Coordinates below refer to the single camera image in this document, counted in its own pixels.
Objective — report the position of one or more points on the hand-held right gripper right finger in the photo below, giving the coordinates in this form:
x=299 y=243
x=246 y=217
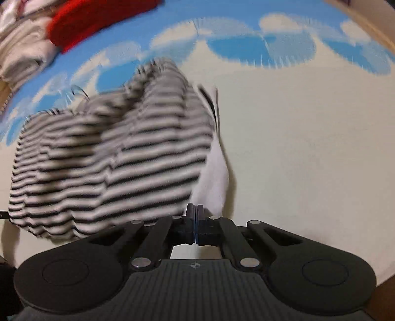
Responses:
x=201 y=230

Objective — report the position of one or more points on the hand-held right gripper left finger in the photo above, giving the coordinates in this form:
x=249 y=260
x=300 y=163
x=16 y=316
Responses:
x=191 y=228

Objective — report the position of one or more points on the striped and white shirt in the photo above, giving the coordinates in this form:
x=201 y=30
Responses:
x=123 y=154

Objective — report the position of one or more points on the blue and cream bed sheet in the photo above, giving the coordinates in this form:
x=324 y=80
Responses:
x=293 y=139

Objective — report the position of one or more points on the red folded blanket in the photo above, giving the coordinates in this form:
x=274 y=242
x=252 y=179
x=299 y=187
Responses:
x=92 y=21

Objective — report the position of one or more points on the white fleecy folded blanket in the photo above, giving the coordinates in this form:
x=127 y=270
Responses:
x=24 y=52

